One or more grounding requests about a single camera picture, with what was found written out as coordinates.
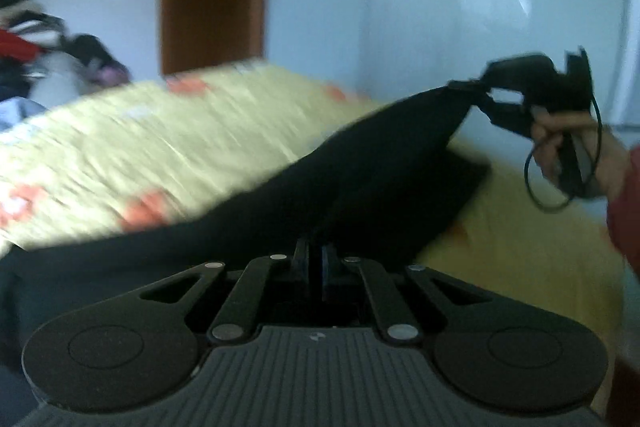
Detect white wardrobe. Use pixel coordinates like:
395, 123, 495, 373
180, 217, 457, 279
370, 0, 640, 128

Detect person's right hand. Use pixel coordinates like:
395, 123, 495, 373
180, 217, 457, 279
529, 106, 632, 200

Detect pile of clothes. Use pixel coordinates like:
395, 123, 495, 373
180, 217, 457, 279
0, 0, 132, 132

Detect yellow carrot print blanket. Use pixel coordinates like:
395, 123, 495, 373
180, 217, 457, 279
0, 59, 626, 388

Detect black pants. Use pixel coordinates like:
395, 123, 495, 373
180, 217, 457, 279
0, 86, 493, 408

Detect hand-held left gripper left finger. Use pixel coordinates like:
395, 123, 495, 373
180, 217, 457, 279
137, 239, 314, 344

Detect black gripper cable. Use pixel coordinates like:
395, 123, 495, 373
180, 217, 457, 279
523, 91, 604, 211

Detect person's right forearm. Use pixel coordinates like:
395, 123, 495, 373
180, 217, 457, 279
604, 146, 640, 280

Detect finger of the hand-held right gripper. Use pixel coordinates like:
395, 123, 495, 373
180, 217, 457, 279
446, 78, 496, 96
481, 97, 536, 138

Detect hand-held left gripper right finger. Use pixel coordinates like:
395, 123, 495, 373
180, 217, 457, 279
320, 243, 482, 344

